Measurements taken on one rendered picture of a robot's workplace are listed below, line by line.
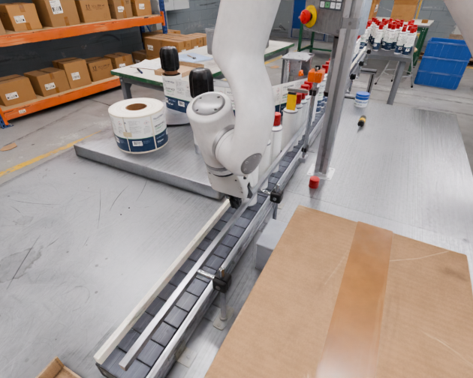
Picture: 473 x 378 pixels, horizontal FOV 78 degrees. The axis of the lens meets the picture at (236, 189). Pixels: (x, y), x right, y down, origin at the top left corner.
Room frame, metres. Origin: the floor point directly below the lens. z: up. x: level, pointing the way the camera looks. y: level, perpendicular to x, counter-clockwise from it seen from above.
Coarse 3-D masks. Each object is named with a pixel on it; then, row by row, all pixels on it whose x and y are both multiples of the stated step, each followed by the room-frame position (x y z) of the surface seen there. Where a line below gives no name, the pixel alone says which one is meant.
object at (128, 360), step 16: (304, 128) 1.04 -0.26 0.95; (288, 144) 0.90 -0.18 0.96; (256, 192) 0.63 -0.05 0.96; (240, 208) 0.56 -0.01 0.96; (208, 256) 0.41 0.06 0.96; (192, 272) 0.36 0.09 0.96; (176, 288) 0.33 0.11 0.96; (160, 320) 0.27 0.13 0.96; (144, 336) 0.24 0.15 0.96; (128, 352) 0.21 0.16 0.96
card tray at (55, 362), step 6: (54, 360) 0.24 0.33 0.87; (48, 366) 0.23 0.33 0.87; (54, 366) 0.24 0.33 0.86; (60, 366) 0.25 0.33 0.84; (42, 372) 0.22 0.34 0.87; (48, 372) 0.23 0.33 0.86; (54, 372) 0.23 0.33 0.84; (60, 372) 0.24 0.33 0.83; (66, 372) 0.24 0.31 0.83; (72, 372) 0.24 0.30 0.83
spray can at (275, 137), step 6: (276, 114) 0.85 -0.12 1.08; (276, 120) 0.84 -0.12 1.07; (276, 126) 0.85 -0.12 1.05; (276, 132) 0.84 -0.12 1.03; (270, 138) 0.84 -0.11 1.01; (276, 138) 0.84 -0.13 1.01; (276, 144) 0.84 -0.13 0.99; (270, 150) 0.84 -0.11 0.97; (276, 150) 0.84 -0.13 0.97; (270, 156) 0.84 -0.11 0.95; (276, 156) 0.84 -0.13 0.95; (270, 162) 0.84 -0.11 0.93; (276, 168) 0.84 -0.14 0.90
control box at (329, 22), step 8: (312, 0) 1.03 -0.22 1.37; (344, 0) 0.92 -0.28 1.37; (368, 0) 0.95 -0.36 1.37; (312, 8) 1.02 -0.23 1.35; (320, 8) 1.00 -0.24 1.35; (368, 8) 0.95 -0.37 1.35; (312, 16) 1.02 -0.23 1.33; (320, 16) 0.99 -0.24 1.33; (328, 16) 0.96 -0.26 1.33; (336, 16) 0.93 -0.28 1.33; (368, 16) 0.96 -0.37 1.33; (304, 24) 1.05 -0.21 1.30; (312, 24) 1.01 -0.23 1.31; (320, 24) 0.99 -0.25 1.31; (328, 24) 0.96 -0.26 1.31; (336, 24) 0.93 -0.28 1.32; (360, 24) 0.95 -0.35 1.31; (320, 32) 0.99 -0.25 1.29; (328, 32) 0.95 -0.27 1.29; (336, 32) 0.92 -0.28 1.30; (360, 32) 0.95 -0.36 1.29
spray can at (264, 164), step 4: (268, 144) 0.75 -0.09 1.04; (268, 148) 0.75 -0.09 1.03; (264, 152) 0.74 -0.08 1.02; (268, 152) 0.75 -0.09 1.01; (264, 156) 0.74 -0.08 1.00; (268, 156) 0.75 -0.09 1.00; (264, 160) 0.74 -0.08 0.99; (268, 160) 0.75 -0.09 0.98; (260, 164) 0.74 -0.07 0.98; (264, 164) 0.74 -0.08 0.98; (268, 164) 0.75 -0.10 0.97; (260, 168) 0.74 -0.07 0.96; (264, 168) 0.74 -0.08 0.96; (268, 168) 0.75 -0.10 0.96; (260, 172) 0.74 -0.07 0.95; (264, 172) 0.74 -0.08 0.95; (260, 176) 0.74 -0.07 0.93; (264, 184) 0.74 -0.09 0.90; (264, 188) 0.74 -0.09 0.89
